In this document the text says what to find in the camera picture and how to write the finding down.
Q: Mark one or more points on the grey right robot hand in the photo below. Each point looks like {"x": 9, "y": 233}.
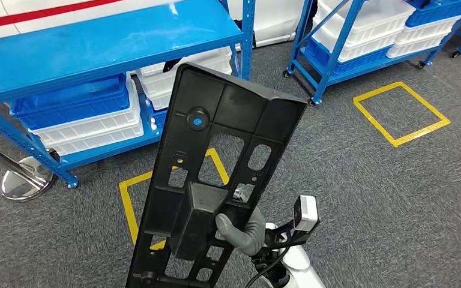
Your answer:
{"x": 250, "y": 238}

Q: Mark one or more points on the black plastic plate frame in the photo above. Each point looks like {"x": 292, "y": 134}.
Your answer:
{"x": 238, "y": 107}

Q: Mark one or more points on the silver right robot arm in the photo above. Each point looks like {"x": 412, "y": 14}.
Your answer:
{"x": 298, "y": 266}

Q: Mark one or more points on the white car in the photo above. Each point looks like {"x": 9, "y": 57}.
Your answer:
{"x": 274, "y": 20}

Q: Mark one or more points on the red barrier belt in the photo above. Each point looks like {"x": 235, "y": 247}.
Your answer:
{"x": 35, "y": 14}

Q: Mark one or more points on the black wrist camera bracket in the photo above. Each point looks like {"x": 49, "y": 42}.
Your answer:
{"x": 286, "y": 238}

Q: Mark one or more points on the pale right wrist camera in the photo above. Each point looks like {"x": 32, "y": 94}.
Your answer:
{"x": 308, "y": 210}

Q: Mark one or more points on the chrome stanchion post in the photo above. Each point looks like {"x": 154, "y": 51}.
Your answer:
{"x": 27, "y": 183}

